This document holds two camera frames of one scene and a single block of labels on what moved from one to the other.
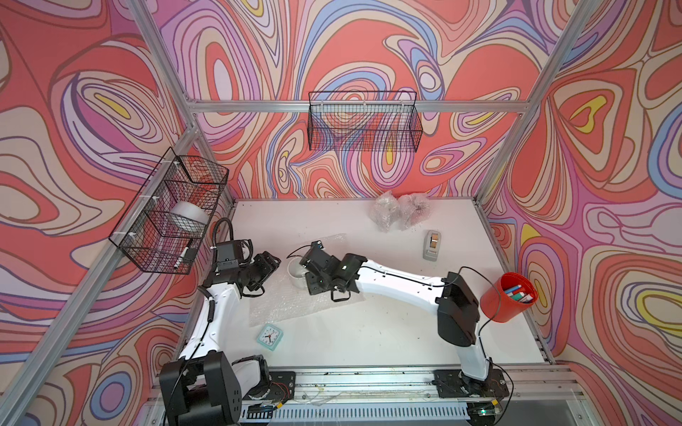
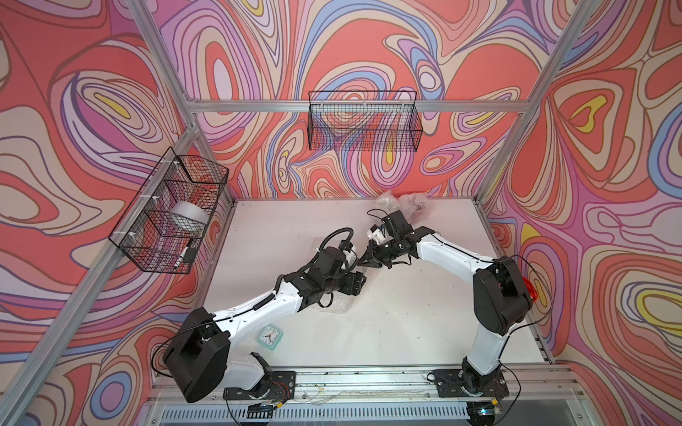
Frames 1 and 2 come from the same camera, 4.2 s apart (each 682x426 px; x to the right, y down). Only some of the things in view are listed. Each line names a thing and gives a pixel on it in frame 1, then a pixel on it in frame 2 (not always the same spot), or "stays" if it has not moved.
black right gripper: x=312 y=284 → x=372 y=256
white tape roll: x=187 y=216 stays
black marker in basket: x=182 y=254 stays
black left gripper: x=265 y=266 → x=353 y=285
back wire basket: x=364 y=122 stays
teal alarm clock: x=270 y=337 stays
